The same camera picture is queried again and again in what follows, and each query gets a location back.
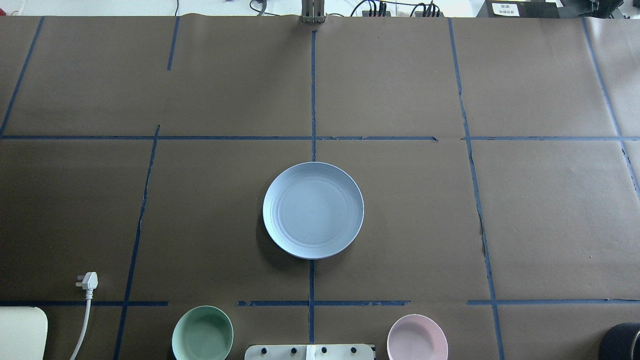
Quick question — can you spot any light blue plate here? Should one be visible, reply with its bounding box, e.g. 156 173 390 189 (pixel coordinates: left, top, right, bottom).
262 161 365 260

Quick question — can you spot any pink bowl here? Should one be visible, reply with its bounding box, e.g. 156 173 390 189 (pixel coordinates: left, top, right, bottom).
386 314 450 360

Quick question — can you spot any green bowl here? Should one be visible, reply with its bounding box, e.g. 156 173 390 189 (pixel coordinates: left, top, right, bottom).
171 305 234 360

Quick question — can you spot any black box with label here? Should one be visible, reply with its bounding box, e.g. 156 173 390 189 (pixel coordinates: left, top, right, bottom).
475 0 560 19

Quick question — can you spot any cream toaster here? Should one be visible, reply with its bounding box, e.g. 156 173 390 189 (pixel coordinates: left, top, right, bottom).
0 306 48 360

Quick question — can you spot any dark blue saucepan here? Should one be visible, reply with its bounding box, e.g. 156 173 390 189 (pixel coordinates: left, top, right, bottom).
598 322 640 360

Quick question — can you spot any aluminium frame post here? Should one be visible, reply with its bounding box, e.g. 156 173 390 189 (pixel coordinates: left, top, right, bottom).
300 0 326 24

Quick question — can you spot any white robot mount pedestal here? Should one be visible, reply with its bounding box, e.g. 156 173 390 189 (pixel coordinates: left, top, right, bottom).
244 343 377 360

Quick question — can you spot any white power plug cable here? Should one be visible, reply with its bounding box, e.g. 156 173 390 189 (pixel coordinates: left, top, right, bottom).
69 271 99 360

